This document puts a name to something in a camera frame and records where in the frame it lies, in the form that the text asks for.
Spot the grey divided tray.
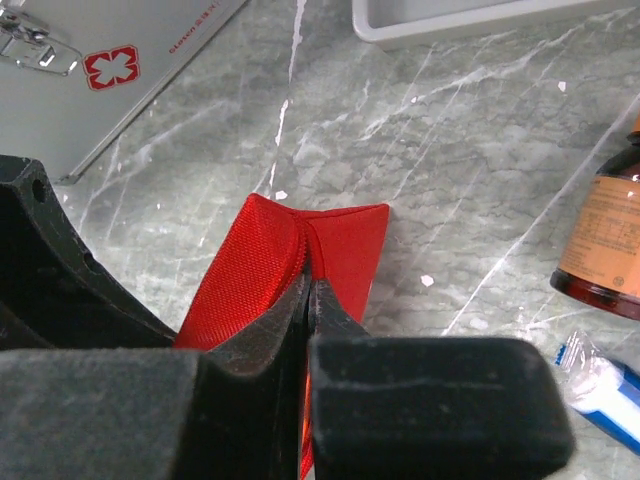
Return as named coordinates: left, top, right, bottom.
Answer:
left=352, top=0, right=639, bottom=50

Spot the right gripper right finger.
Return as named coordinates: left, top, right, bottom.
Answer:
left=309, top=280, right=575, bottom=479

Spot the red first aid pouch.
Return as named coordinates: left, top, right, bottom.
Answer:
left=175, top=194, right=390, bottom=479

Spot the white blue tube bottle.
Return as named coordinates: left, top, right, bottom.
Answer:
left=554, top=330, right=639, bottom=454

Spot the orange brown bottle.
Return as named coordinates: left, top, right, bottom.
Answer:
left=550, top=123, right=639, bottom=321

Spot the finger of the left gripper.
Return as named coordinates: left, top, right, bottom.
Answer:
left=1, top=156, right=175, bottom=350

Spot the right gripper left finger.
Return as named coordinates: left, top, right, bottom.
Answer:
left=1, top=274, right=310, bottom=479

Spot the white first aid box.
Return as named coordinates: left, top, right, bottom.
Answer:
left=1, top=0, right=243, bottom=183

